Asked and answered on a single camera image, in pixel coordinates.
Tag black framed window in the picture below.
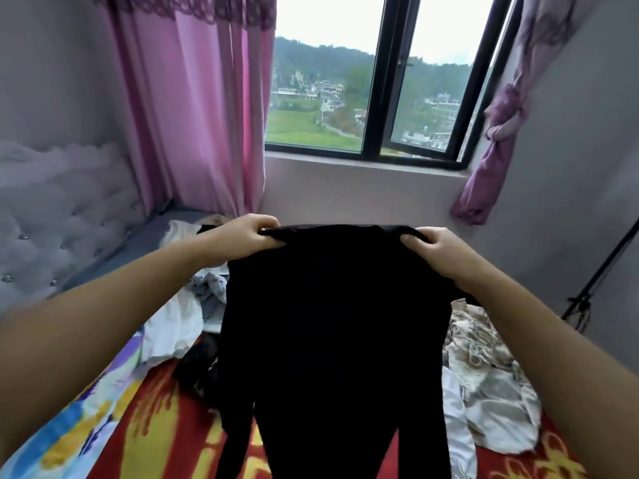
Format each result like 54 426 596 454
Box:
264 0 523 172

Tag person's right forearm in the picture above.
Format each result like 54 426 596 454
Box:
469 262 639 479

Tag colourful patterned pillow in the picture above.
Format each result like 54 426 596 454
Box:
0 329 148 479

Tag red bedsheet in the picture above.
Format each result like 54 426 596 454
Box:
88 334 590 479

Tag white tufted headboard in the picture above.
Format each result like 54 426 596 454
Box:
0 139 148 317

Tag person's left hand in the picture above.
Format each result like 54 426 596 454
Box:
194 213 287 268

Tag tied pink curtain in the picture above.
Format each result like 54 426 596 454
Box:
451 0 603 228

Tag black pants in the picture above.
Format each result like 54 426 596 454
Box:
212 224 467 479

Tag wide pink curtain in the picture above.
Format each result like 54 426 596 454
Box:
93 0 279 220

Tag pile of mixed clothes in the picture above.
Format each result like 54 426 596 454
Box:
140 216 545 479

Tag person's left forearm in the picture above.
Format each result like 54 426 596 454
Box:
0 239 216 465

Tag white bed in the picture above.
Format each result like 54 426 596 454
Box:
0 139 639 479

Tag grey pillow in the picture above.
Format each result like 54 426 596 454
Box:
58 207 216 292

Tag person's right hand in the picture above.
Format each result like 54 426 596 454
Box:
399 226 493 292

